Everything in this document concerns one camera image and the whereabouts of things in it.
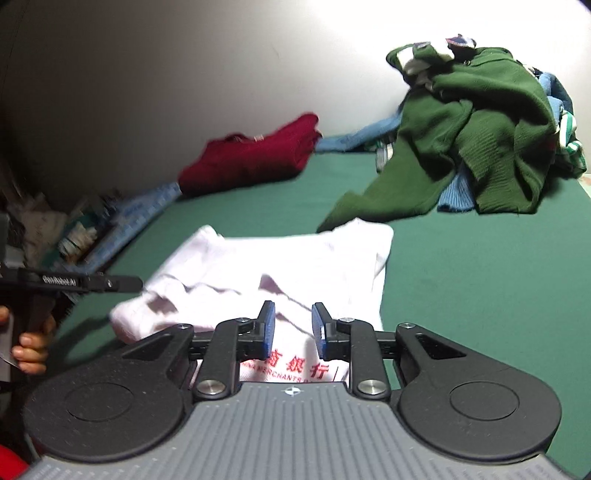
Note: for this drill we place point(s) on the blue knit garment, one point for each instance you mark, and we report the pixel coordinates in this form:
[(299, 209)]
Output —
[(457, 191)]

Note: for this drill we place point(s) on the person's left hand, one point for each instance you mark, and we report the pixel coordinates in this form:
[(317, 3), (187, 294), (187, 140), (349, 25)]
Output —
[(32, 353)]

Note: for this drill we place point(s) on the dark blue garment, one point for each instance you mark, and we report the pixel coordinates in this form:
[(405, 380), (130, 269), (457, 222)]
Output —
[(556, 92)]

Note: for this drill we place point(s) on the blue patterned cloth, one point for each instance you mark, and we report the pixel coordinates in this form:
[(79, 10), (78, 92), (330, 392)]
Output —
[(134, 207)]

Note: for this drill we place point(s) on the light blue cloth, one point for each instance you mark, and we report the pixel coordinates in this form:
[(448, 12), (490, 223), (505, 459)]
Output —
[(355, 136)]

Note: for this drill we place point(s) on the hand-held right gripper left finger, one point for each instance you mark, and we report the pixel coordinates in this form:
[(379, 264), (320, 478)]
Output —
[(266, 332)]

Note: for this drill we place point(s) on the white t-shirt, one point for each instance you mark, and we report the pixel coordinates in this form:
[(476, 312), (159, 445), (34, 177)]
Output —
[(295, 263)]

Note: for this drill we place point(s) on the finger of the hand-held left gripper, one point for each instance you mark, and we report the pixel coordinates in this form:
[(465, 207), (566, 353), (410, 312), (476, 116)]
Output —
[(117, 283)]

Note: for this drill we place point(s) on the white green striped garment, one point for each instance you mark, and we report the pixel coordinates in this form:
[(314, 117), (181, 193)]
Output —
[(570, 138)]

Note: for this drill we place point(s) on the dark red sweater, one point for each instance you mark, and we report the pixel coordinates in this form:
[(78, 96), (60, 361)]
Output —
[(249, 157)]

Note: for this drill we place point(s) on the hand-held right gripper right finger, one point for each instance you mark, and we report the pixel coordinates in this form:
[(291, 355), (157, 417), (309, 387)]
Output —
[(317, 332)]

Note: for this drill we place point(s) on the pile of mixed clutter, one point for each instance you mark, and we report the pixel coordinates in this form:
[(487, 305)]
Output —
[(46, 226)]

